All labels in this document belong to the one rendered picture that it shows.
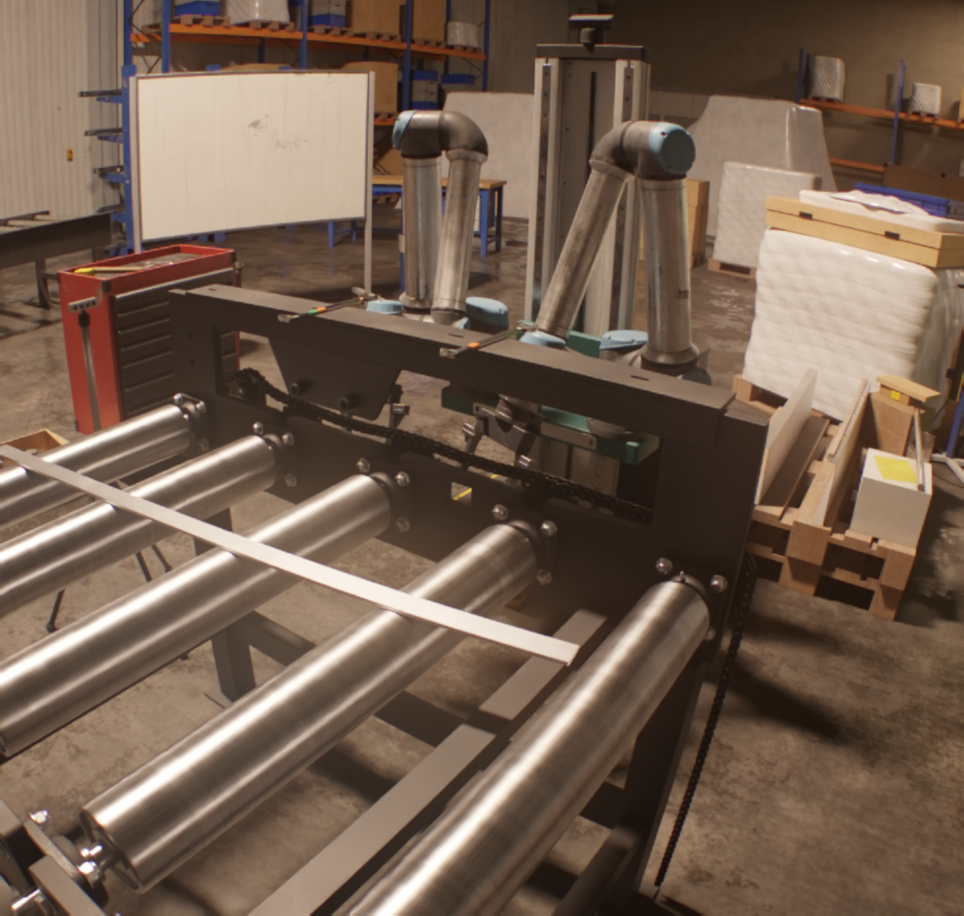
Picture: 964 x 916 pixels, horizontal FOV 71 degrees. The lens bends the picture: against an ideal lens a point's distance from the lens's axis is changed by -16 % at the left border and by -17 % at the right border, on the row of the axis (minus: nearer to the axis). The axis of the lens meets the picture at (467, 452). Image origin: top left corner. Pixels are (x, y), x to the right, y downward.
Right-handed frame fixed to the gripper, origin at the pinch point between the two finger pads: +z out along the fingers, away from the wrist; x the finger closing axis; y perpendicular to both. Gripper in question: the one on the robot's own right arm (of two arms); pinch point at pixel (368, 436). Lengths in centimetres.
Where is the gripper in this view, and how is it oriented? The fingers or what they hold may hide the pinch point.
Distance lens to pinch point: 196.9
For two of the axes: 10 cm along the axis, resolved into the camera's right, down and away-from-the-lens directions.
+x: -8.9, -1.0, 4.4
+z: -1.2, 9.9, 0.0
